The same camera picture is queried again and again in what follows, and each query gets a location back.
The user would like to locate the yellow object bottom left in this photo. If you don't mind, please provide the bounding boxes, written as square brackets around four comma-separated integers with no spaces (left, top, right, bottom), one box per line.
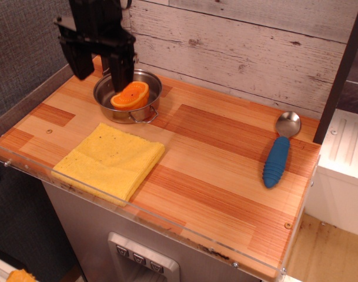
[6,269,36,282]

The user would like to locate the yellow folded cloth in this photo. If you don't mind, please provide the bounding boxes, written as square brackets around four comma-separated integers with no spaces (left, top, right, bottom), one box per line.
[52,123,165,207]

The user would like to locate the clear acrylic guard rail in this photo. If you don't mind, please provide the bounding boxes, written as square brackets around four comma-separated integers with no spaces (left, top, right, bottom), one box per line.
[0,140,321,280]

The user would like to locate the blue handled metal spoon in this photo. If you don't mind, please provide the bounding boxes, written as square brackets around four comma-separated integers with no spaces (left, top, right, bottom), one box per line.
[262,111,301,189]

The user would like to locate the silver metal pot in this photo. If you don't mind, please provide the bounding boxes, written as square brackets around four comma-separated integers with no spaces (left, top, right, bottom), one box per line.
[93,69,163,124]

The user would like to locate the silver toy fridge cabinet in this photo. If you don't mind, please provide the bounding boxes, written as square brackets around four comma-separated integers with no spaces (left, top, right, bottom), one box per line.
[44,183,258,281]

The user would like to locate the white toy sink unit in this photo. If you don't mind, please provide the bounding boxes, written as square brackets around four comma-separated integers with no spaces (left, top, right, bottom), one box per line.
[305,110,358,235]

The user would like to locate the orange slice toy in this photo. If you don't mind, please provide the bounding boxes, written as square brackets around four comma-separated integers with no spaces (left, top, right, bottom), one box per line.
[111,81,149,110]

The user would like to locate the dark vertical post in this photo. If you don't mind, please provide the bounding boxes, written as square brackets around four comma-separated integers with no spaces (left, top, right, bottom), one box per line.
[313,13,358,145]

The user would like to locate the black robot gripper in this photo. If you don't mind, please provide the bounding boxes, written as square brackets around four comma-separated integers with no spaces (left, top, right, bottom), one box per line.
[54,1,135,92]

